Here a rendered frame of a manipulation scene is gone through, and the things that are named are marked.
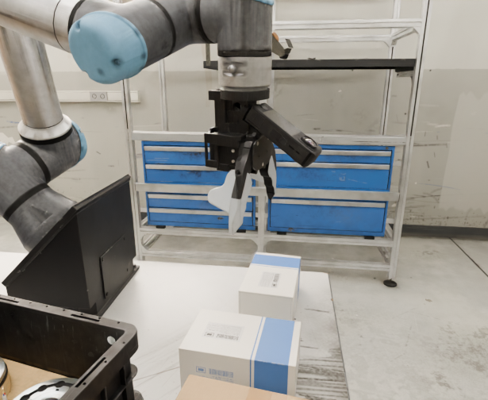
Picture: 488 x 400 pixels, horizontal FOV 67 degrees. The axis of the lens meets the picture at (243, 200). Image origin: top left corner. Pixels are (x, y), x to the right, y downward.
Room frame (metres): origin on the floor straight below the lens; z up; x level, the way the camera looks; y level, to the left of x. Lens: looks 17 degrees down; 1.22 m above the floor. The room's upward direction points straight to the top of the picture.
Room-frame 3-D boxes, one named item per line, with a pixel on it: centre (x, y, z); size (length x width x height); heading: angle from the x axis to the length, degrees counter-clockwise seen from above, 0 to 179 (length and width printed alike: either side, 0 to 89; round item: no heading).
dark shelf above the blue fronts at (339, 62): (2.41, -0.39, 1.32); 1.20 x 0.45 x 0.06; 82
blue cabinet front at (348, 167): (2.16, -0.51, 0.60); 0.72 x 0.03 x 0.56; 82
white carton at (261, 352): (0.57, 0.00, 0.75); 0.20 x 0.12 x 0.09; 78
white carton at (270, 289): (0.80, -0.07, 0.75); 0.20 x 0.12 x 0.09; 167
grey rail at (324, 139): (2.24, -0.12, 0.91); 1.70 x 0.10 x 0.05; 82
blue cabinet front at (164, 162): (2.27, 0.28, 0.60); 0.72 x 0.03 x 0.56; 82
